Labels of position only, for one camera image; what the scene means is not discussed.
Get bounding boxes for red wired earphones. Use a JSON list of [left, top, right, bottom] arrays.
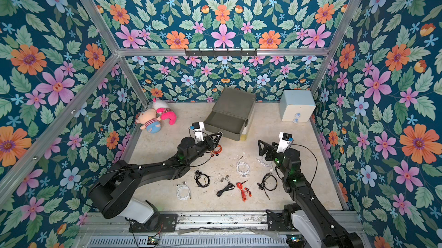
[[211, 145, 222, 156], [236, 180, 252, 203]]

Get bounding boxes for grey top drawer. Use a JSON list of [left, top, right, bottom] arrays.
[[204, 111, 248, 142]]

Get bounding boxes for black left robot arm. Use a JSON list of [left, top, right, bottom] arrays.
[[88, 132, 223, 224]]

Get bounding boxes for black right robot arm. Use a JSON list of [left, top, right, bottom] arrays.
[[258, 140, 364, 248]]

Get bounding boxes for white earphones right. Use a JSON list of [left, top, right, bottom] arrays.
[[257, 157, 273, 170]]

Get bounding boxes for white earphones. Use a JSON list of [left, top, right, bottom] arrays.
[[236, 153, 250, 178], [257, 157, 273, 170], [176, 181, 191, 201]]

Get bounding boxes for white earphones centre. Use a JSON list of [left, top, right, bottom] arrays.
[[236, 153, 250, 178]]

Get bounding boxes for black coiled earphones right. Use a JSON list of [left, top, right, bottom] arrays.
[[257, 173, 278, 200]]

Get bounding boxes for black coiled earphones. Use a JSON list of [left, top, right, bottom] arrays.
[[194, 170, 211, 188], [257, 173, 278, 200]]

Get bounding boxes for three-drawer mini cabinet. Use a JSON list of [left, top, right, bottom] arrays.
[[212, 88, 256, 125]]

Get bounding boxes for black coiled earphones left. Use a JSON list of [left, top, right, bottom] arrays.
[[194, 170, 211, 188]]

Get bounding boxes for black bundled earphones centre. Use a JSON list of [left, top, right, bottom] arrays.
[[216, 175, 236, 197]]

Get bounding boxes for white earphones front left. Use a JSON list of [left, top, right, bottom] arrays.
[[176, 181, 191, 201]]

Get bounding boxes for light blue small cabinet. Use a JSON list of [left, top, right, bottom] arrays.
[[279, 90, 316, 123]]

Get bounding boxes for pink white plush toy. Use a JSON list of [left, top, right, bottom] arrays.
[[153, 98, 177, 125]]

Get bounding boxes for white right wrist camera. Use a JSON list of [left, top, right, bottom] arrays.
[[277, 132, 293, 153]]

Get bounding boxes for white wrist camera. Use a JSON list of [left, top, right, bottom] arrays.
[[277, 132, 293, 153], [190, 122, 204, 142]]

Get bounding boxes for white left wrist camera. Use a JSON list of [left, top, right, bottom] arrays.
[[190, 122, 204, 142]]

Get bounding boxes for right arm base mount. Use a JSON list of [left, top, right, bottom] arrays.
[[265, 210, 294, 232]]

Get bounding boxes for black hook rail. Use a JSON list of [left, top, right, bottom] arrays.
[[184, 48, 258, 58]]

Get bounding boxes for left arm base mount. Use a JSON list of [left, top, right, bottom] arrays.
[[129, 213, 178, 233]]

